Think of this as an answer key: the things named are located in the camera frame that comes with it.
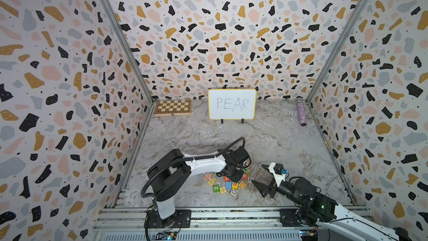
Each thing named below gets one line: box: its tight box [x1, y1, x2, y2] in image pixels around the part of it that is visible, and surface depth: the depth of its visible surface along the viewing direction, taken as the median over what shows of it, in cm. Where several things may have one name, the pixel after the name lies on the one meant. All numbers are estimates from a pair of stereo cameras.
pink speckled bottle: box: [296, 95, 308, 127], surface depth 114 cm
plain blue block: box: [225, 181, 233, 190], surface depth 84 cm
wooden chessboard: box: [153, 99, 192, 117], surface depth 115 cm
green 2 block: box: [212, 184, 221, 193], surface depth 83 cm
